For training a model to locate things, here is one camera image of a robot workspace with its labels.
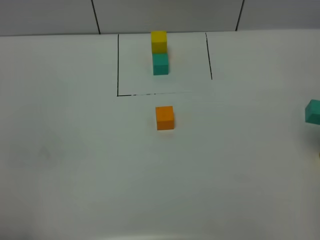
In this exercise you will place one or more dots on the orange cube block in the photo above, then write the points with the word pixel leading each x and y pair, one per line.
pixel 165 119

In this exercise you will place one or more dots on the teal template cube block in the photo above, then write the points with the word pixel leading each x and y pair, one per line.
pixel 160 64

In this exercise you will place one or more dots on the yellow template cube block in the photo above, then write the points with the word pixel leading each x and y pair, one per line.
pixel 159 43

